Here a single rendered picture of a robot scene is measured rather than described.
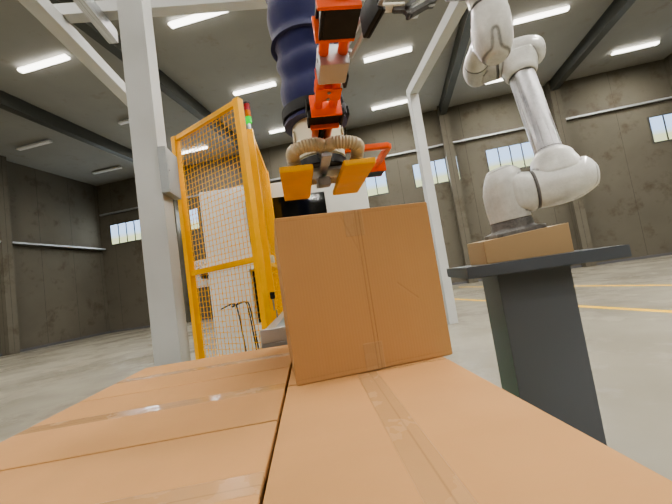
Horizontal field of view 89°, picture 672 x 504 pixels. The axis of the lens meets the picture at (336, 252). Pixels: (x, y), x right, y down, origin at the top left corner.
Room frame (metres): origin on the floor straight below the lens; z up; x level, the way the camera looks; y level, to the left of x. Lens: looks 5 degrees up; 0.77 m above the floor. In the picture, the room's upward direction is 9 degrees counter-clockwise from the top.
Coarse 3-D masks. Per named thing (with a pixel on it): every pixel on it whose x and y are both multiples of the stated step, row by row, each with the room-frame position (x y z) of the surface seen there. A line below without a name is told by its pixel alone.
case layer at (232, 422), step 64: (128, 384) 1.12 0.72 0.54; (192, 384) 0.99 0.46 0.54; (256, 384) 0.89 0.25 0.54; (320, 384) 0.81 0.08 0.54; (384, 384) 0.74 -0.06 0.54; (448, 384) 0.68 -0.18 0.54; (0, 448) 0.70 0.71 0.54; (64, 448) 0.65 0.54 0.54; (128, 448) 0.60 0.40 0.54; (192, 448) 0.57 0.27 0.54; (256, 448) 0.53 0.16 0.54; (320, 448) 0.50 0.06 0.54; (384, 448) 0.48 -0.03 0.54; (448, 448) 0.45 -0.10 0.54; (512, 448) 0.43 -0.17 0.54; (576, 448) 0.41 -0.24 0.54
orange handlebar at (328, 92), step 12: (324, 48) 0.63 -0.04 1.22; (348, 48) 0.65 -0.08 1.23; (324, 84) 0.76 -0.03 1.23; (336, 84) 0.76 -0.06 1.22; (324, 96) 0.80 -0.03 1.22; (336, 96) 0.81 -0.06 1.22; (312, 132) 1.01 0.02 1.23; (372, 144) 1.21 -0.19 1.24; (384, 144) 1.21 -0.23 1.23; (384, 156) 1.31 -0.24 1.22
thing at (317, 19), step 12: (324, 0) 0.51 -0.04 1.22; (336, 0) 0.52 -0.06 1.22; (348, 0) 0.52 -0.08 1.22; (360, 0) 0.52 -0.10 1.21; (324, 12) 0.53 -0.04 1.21; (336, 12) 0.53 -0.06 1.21; (348, 12) 0.53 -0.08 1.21; (360, 12) 0.54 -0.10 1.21; (312, 24) 0.59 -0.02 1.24; (324, 24) 0.55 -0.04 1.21; (336, 24) 0.55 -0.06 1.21; (348, 24) 0.56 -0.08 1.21; (324, 36) 0.58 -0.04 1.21; (336, 36) 0.58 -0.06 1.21; (348, 36) 0.59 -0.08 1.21
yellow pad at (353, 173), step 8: (344, 160) 0.99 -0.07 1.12; (352, 160) 1.00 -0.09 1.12; (360, 160) 1.00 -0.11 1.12; (368, 160) 1.00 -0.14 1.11; (344, 168) 1.01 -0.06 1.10; (352, 168) 1.02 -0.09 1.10; (360, 168) 1.04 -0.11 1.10; (368, 168) 1.05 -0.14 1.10; (344, 176) 1.09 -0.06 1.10; (352, 176) 1.11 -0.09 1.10; (360, 176) 1.12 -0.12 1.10; (336, 184) 1.19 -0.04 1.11; (344, 184) 1.19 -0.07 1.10; (352, 184) 1.21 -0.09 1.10; (360, 184) 1.22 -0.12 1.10; (336, 192) 1.29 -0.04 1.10; (344, 192) 1.30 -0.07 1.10; (352, 192) 1.32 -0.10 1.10
